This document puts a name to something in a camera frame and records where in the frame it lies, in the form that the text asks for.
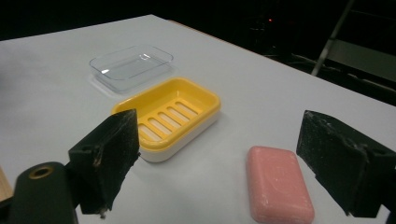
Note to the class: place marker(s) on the yellow and white soap dish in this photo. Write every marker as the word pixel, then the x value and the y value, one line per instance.
pixel 174 116

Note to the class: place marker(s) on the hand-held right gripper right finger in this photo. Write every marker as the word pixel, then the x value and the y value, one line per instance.
pixel 339 165

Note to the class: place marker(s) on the grey metal stand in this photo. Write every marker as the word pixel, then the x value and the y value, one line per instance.
pixel 351 46

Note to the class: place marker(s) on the clear plastic soap dish lid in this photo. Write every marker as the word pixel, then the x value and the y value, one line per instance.
pixel 130 67

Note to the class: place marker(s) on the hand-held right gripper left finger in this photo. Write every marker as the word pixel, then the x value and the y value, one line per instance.
pixel 106 161

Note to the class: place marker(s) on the pink soap bar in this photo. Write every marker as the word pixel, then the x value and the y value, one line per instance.
pixel 278 186

